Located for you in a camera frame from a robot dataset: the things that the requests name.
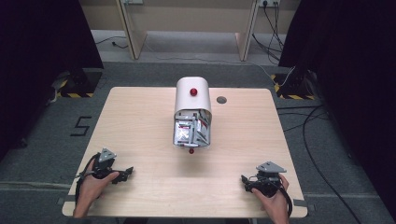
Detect white wall power outlet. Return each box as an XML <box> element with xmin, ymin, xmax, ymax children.
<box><xmin>258</xmin><ymin>0</ymin><xmax>282</xmax><ymax>8</ymax></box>

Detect black floor cables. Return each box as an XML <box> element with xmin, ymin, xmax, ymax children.
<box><xmin>276</xmin><ymin>104</ymin><xmax>363</xmax><ymax>224</ymax></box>

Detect black cables from outlet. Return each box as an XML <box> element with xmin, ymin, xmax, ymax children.
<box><xmin>251</xmin><ymin>1</ymin><xmax>286</xmax><ymax>64</ymax></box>

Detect white roll-top box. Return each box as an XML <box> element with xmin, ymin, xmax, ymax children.
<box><xmin>172</xmin><ymin>76</ymin><xmax>213</xmax><ymax>155</ymax></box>

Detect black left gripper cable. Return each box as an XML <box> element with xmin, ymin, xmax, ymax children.
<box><xmin>74</xmin><ymin>152</ymin><xmax>101</xmax><ymax>204</ymax></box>

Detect person's left hand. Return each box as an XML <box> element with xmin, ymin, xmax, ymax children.
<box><xmin>75</xmin><ymin>161</ymin><xmax>120</xmax><ymax>203</ymax></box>

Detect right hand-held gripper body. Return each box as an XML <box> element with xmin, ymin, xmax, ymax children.
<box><xmin>248</xmin><ymin>161</ymin><xmax>288</xmax><ymax>198</ymax></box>

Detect person's right hand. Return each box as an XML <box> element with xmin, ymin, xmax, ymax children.
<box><xmin>251</xmin><ymin>173</ymin><xmax>290</xmax><ymax>216</ymax></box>

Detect stand base with hazard stripes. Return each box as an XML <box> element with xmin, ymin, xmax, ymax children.
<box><xmin>270</xmin><ymin>72</ymin><xmax>317</xmax><ymax>101</ymax></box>
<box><xmin>55</xmin><ymin>68</ymin><xmax>104</xmax><ymax>99</ymax></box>

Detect black floor cable with plug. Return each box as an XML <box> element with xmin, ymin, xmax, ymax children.
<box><xmin>94</xmin><ymin>35</ymin><xmax>129</xmax><ymax>50</ymax></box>

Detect dark curtain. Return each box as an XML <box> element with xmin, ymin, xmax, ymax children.
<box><xmin>0</xmin><ymin>0</ymin><xmax>105</xmax><ymax>162</ymax></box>
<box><xmin>277</xmin><ymin>0</ymin><xmax>396</xmax><ymax>216</ymax></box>

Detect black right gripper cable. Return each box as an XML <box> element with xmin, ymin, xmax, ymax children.
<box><xmin>274</xmin><ymin>180</ymin><xmax>294</xmax><ymax>218</ymax></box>

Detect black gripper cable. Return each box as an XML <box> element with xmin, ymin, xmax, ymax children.
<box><xmin>74</xmin><ymin>152</ymin><xmax>101</xmax><ymax>204</ymax></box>
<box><xmin>274</xmin><ymin>180</ymin><xmax>294</xmax><ymax>218</ymax></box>

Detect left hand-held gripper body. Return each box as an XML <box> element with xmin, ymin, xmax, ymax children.
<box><xmin>90</xmin><ymin>147</ymin><xmax>123</xmax><ymax>182</ymax></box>

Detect pile of silver sachets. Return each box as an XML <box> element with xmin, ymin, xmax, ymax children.
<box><xmin>174</xmin><ymin>109</ymin><xmax>211</xmax><ymax>147</ymax></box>

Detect beige background desk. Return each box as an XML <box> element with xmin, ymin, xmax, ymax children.
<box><xmin>78</xmin><ymin>0</ymin><xmax>302</xmax><ymax>63</ymax></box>

